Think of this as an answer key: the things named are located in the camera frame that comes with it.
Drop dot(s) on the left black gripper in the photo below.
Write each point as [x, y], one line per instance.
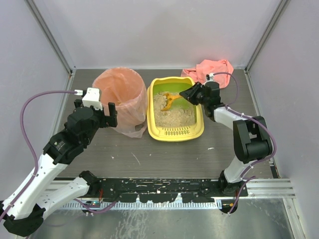
[106, 117]

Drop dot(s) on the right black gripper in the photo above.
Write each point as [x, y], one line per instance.
[198, 91]

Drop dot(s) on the bin with pink bag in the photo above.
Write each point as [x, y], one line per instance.
[126, 89]

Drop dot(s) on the orange litter scoop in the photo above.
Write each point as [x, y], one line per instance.
[169, 99]

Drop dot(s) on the yellow green litter box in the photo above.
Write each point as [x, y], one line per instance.
[172, 134]

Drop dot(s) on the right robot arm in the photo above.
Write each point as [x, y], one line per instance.
[251, 139]

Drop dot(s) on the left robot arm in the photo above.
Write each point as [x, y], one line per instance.
[26, 209]

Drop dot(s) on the cat litter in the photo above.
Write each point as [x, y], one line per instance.
[180, 114]

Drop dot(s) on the pink cloth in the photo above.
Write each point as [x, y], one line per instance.
[199, 72]

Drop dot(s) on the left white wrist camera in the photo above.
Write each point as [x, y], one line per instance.
[90, 98]

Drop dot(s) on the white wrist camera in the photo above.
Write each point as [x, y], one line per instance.
[90, 98]
[210, 77]

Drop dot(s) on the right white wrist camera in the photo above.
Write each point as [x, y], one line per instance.
[210, 77]

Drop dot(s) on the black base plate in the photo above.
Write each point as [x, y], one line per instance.
[160, 190]

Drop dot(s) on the slotted cable duct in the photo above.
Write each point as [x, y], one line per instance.
[177, 205]

